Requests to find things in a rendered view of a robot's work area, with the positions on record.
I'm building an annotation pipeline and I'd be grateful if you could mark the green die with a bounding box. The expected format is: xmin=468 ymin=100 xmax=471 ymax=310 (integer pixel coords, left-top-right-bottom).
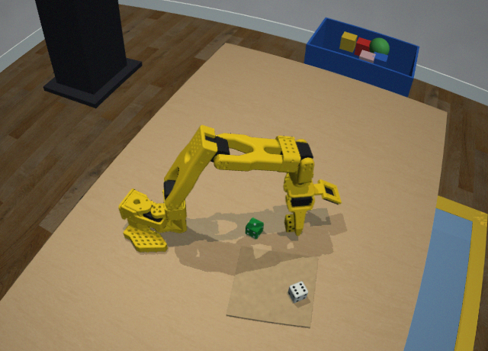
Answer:
xmin=246 ymin=217 xmax=264 ymax=239

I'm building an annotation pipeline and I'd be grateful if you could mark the yellow die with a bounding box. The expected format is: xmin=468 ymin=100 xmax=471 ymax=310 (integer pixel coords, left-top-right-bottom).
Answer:
xmin=284 ymin=214 xmax=294 ymax=233

